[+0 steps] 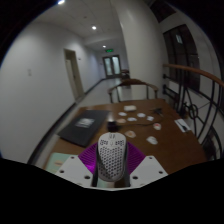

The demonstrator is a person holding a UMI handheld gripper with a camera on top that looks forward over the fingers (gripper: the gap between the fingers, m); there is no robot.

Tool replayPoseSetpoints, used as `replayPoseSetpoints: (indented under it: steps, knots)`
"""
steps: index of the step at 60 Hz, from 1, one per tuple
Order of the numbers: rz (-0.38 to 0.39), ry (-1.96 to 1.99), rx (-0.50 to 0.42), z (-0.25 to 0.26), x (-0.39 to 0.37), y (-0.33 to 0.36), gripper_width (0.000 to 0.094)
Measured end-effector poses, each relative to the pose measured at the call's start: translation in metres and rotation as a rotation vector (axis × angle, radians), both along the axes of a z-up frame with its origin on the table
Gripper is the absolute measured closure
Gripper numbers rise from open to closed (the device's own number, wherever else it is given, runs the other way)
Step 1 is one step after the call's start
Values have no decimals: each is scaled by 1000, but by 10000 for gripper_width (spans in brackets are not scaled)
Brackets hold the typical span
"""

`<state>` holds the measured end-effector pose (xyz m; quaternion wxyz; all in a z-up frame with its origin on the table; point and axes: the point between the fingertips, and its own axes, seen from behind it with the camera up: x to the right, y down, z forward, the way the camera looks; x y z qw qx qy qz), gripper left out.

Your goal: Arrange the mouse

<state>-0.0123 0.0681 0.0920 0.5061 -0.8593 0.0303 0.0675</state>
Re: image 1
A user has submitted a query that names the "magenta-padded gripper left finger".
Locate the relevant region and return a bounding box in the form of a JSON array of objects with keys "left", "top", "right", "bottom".
[{"left": 54, "top": 142, "right": 100, "bottom": 188}]

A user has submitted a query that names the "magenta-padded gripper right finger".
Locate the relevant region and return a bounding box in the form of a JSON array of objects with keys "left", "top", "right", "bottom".
[{"left": 125, "top": 141, "right": 169, "bottom": 189}]

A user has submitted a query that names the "white perforated computer mouse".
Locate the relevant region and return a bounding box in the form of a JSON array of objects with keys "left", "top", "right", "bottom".
[{"left": 95, "top": 131, "right": 129, "bottom": 183}]

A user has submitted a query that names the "flat black box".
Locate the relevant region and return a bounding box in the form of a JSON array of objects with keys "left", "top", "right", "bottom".
[{"left": 56, "top": 109, "right": 111, "bottom": 148}]

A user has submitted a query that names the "small black block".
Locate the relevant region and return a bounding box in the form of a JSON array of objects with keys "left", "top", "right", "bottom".
[{"left": 107, "top": 121, "right": 118, "bottom": 132}]

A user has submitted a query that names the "white paper sheet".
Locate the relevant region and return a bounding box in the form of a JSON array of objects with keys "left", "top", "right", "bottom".
[{"left": 174, "top": 118, "right": 192, "bottom": 133}]

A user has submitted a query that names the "small white box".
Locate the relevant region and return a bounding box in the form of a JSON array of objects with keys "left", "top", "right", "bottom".
[{"left": 123, "top": 105, "right": 138, "bottom": 112}]

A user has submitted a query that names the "black railing with wooden handrail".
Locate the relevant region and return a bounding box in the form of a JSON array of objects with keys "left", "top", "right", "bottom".
[{"left": 162, "top": 63, "right": 224, "bottom": 162}]

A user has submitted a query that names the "wooden round-back chair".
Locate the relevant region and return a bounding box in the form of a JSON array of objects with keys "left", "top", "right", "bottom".
[{"left": 107, "top": 78, "right": 160, "bottom": 104}]

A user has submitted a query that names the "beige single door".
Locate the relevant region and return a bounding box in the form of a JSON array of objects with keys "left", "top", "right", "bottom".
[{"left": 63, "top": 48, "right": 85, "bottom": 100}]

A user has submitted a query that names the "glazed double door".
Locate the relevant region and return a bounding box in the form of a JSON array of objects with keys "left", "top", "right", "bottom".
[{"left": 102, "top": 54, "right": 122, "bottom": 79}]

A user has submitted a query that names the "dark framed window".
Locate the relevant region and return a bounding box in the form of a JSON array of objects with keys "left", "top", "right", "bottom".
[{"left": 162, "top": 24, "right": 201, "bottom": 92}]

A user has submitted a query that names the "thin black cable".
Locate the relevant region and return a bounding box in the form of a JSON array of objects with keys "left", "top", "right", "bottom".
[{"left": 132, "top": 107, "right": 165, "bottom": 127}]

